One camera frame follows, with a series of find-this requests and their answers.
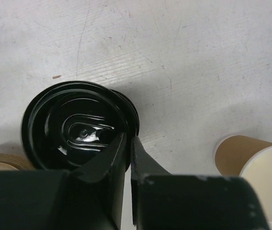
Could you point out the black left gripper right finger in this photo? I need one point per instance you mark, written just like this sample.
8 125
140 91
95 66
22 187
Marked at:
142 164

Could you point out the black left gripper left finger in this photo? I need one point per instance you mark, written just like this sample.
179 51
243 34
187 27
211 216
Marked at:
102 164

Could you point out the black plastic cup lid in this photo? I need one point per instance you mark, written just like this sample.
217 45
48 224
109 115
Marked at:
69 123

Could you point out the brown cardboard cup carrier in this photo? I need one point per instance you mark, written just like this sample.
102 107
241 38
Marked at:
10 162

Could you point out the stack of black lids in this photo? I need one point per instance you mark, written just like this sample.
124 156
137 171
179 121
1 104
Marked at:
130 112

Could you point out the stack of brown paper cups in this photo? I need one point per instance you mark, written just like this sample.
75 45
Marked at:
251 159

